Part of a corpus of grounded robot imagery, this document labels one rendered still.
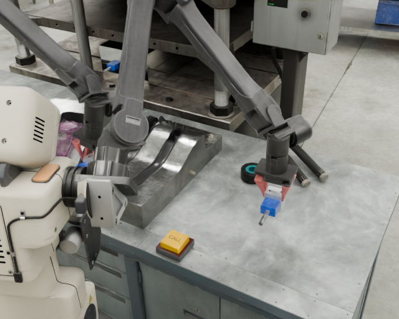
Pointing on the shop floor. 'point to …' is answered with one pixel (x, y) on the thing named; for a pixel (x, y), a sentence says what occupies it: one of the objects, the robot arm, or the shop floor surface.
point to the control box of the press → (295, 37)
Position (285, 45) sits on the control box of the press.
